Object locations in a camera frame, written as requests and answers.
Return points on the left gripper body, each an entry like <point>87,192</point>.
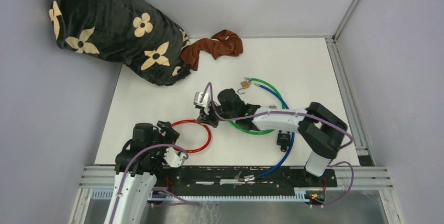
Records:
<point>169,137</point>

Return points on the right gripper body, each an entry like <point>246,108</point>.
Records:
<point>212,118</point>

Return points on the red cable lock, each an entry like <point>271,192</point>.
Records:
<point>209,134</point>

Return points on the green cable lock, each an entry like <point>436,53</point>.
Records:
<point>270,88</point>

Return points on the blue cable lock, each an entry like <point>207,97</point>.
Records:
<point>274,168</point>

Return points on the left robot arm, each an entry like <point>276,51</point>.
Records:
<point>138,167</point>

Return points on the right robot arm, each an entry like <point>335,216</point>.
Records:
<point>322,130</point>

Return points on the small brass padlock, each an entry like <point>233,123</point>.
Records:
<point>244,85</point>

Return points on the black padlock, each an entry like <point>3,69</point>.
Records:
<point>283,140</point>

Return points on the brown towel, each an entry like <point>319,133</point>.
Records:
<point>223,43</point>

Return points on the black floral plush blanket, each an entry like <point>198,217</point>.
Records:
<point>130,32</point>

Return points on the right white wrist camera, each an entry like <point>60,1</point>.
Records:
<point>202,101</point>

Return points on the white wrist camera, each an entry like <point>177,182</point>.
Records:
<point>202,101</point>
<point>175,158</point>

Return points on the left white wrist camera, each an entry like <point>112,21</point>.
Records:
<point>175,158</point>

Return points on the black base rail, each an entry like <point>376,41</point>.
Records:
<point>242,180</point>

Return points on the white cable duct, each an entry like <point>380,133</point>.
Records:
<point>298,196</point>

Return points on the aluminium frame rail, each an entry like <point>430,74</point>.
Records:
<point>369,176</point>

